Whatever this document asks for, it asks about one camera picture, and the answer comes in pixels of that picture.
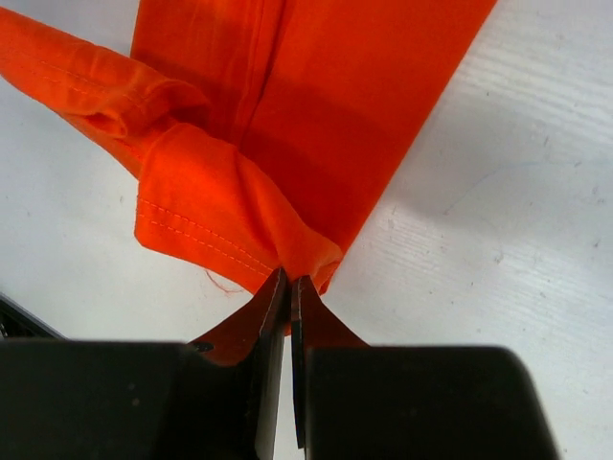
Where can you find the orange t shirt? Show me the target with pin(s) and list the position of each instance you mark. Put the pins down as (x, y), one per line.
(261, 133)

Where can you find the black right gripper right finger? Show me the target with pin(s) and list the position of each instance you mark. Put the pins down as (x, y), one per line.
(353, 400)

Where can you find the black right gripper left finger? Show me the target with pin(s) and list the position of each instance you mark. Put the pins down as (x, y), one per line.
(212, 398)

